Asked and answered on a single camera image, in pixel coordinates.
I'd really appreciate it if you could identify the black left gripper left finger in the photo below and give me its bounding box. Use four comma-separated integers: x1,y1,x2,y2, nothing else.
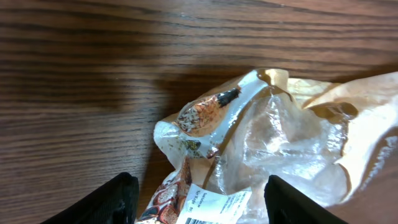
42,172,139,224

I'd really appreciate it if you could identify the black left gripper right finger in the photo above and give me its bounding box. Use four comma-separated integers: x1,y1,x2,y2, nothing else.
264,175,348,224

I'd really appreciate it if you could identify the brown nut pouch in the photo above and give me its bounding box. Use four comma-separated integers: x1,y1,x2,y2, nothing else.
206,73,397,223

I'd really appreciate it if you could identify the white labelled packet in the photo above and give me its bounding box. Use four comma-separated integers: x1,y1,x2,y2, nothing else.
136,69,269,224

